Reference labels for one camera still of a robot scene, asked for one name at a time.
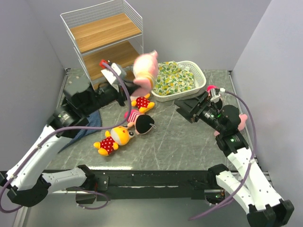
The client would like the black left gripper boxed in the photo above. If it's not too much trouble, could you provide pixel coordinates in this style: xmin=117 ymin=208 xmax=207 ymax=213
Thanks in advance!
xmin=82 ymin=77 xmax=141 ymax=115

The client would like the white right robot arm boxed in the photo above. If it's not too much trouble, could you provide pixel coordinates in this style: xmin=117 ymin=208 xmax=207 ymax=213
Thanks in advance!
xmin=174 ymin=88 xmax=294 ymax=227

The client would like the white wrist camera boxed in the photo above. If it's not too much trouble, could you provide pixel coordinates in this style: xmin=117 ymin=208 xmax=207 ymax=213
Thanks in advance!
xmin=99 ymin=60 xmax=127 ymax=91
xmin=210 ymin=88 xmax=225 ymax=103

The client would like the lemon print cloth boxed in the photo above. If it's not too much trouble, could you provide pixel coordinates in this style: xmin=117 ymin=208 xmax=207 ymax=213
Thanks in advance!
xmin=153 ymin=61 xmax=195 ymax=96

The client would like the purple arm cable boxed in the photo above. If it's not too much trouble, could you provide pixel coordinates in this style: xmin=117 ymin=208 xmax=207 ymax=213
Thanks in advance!
xmin=188 ymin=87 xmax=258 ymax=221
xmin=0 ymin=63 xmax=132 ymax=213

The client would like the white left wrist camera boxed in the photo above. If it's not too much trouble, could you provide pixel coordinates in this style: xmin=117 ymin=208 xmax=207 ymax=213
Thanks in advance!
xmin=99 ymin=60 xmax=127 ymax=91

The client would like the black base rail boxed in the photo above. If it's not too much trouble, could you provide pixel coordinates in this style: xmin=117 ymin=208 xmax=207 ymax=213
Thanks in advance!
xmin=65 ymin=169 xmax=228 ymax=205

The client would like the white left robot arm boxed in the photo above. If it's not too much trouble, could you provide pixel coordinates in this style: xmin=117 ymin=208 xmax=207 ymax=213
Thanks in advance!
xmin=0 ymin=78 xmax=138 ymax=207

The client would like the white wire wooden shelf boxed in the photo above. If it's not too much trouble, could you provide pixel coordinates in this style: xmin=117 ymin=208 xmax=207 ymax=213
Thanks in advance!
xmin=60 ymin=0 xmax=143 ymax=89

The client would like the black-haired doll by basket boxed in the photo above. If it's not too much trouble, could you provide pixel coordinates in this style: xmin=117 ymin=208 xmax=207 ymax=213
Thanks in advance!
xmin=206 ymin=85 xmax=221 ymax=101

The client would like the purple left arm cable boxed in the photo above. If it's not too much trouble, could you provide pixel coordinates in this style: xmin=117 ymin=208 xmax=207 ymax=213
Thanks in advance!
xmin=0 ymin=63 xmax=132 ymax=213

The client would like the blue checked cloth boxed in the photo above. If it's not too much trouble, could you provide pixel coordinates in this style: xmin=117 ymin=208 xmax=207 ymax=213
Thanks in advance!
xmin=58 ymin=110 xmax=103 ymax=154

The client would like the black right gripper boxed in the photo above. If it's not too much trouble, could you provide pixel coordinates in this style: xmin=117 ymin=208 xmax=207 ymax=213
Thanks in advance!
xmin=175 ymin=91 xmax=225 ymax=133

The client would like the yellow plush near shelf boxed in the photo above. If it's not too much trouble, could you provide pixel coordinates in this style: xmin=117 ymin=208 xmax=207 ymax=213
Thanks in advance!
xmin=131 ymin=93 xmax=155 ymax=114

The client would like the yellow plush red dotted dress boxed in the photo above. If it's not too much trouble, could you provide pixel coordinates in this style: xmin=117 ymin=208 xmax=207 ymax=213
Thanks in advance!
xmin=93 ymin=126 xmax=134 ymax=156

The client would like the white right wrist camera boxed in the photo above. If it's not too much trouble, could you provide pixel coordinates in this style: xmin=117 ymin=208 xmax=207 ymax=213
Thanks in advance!
xmin=210 ymin=88 xmax=225 ymax=103

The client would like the pink plush pig striped shirt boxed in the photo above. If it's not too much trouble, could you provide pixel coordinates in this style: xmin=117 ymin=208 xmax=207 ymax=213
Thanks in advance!
xmin=131 ymin=50 xmax=159 ymax=97

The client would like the purple cable loop under rail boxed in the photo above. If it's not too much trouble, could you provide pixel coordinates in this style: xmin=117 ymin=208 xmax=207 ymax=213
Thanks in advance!
xmin=75 ymin=188 xmax=111 ymax=210

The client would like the black-haired doll pink striped dress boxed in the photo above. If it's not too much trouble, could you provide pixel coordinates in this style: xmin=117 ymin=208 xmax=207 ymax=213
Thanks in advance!
xmin=124 ymin=109 xmax=156 ymax=135

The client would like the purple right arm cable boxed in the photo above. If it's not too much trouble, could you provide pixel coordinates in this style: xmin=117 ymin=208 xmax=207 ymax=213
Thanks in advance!
xmin=188 ymin=87 xmax=258 ymax=221

